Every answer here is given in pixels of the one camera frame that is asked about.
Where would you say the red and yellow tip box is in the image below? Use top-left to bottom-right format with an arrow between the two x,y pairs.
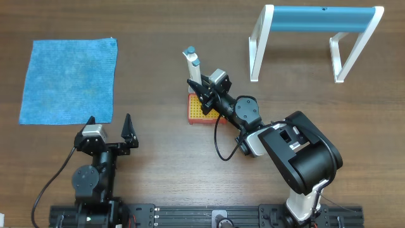
187,82 -> 228,125

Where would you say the blue cloth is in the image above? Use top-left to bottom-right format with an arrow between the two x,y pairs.
18,37 -> 118,126

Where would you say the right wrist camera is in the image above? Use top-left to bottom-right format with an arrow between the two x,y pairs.
208,68 -> 228,86

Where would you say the mounting rail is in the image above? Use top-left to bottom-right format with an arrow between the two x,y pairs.
49,204 -> 365,228

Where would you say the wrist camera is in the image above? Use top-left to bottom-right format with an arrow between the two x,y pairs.
208,68 -> 228,86
81,123 -> 108,143

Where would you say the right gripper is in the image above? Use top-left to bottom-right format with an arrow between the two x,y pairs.
187,74 -> 232,115

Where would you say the white pipette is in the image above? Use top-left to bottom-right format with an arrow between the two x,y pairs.
182,46 -> 203,87

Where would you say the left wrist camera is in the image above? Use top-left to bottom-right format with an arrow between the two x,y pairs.
81,123 -> 108,143

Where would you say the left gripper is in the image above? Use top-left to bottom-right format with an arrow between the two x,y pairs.
74,113 -> 139,156

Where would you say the white and blue stand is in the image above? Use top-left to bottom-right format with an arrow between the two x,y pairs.
248,4 -> 385,84

